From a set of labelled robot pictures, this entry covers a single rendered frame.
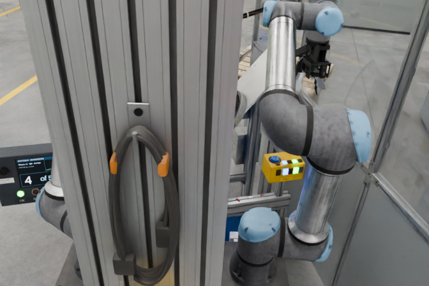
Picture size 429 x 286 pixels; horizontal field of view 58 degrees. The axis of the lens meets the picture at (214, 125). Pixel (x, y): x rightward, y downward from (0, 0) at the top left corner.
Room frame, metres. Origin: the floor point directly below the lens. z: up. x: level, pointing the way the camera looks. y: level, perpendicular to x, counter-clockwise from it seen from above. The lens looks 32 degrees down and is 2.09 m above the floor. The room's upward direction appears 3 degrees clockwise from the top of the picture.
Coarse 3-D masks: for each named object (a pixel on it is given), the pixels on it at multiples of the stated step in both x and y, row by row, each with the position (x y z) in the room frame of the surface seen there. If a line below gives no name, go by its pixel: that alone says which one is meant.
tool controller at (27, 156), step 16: (32, 144) 1.16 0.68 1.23; (48, 144) 1.16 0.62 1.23; (0, 160) 1.04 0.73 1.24; (16, 160) 1.05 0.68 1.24; (32, 160) 1.06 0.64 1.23; (48, 160) 1.07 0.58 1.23; (0, 176) 1.02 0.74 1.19; (16, 176) 1.03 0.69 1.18; (48, 176) 1.06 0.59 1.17; (0, 192) 1.00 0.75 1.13; (16, 192) 1.02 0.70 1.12
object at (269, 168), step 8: (264, 160) 1.37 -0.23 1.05; (280, 160) 1.34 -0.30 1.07; (264, 168) 1.36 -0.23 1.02; (272, 168) 1.29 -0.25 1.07; (280, 168) 1.30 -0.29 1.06; (288, 168) 1.31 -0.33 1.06; (304, 168) 1.33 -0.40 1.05; (272, 176) 1.29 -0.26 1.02; (280, 176) 1.31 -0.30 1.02; (288, 176) 1.31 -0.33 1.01; (296, 176) 1.33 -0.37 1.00
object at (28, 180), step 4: (20, 176) 1.04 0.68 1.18; (24, 176) 1.04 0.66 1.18; (28, 176) 1.04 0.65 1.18; (32, 176) 1.04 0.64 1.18; (20, 180) 1.03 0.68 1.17; (24, 180) 1.03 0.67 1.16; (28, 180) 1.04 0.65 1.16; (32, 180) 1.04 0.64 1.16; (24, 184) 1.03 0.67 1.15; (28, 184) 1.03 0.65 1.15; (32, 184) 1.04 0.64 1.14
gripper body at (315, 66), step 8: (312, 48) 1.18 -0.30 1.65; (320, 48) 1.14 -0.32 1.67; (328, 48) 1.14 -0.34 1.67; (304, 56) 1.20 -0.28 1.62; (312, 56) 1.17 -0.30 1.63; (320, 56) 1.15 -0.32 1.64; (304, 64) 1.19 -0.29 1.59; (312, 64) 1.13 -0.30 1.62; (320, 64) 1.14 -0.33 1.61; (328, 64) 1.16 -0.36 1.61; (312, 72) 1.14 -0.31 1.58; (320, 72) 1.15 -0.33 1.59; (328, 72) 1.15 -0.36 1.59
